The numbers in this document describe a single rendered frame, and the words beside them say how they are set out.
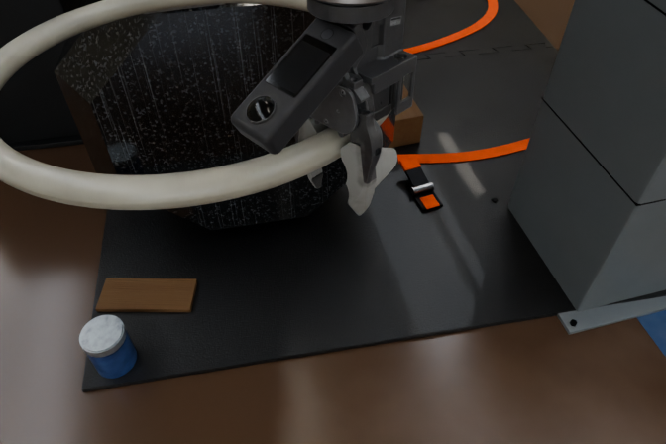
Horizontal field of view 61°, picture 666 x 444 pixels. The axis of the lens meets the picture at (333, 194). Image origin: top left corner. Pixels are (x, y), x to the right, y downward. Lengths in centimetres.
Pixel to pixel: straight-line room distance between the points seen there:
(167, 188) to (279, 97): 12
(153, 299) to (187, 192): 113
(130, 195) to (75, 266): 130
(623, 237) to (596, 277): 15
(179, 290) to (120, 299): 16
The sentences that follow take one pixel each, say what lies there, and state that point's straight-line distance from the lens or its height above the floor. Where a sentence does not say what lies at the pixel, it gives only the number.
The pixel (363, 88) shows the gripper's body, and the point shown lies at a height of 102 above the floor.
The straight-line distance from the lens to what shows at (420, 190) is 179.
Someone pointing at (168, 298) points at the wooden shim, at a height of 3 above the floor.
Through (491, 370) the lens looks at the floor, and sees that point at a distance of 150.
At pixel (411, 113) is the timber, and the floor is 13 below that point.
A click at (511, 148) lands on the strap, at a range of 204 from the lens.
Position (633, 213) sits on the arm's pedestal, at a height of 40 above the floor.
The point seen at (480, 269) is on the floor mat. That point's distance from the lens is 165.
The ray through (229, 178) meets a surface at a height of 97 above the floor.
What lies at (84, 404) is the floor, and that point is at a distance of 153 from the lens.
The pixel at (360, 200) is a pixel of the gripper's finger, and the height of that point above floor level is 91.
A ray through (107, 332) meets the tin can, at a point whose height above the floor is 15.
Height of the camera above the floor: 129
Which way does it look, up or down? 46 degrees down
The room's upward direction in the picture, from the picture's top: straight up
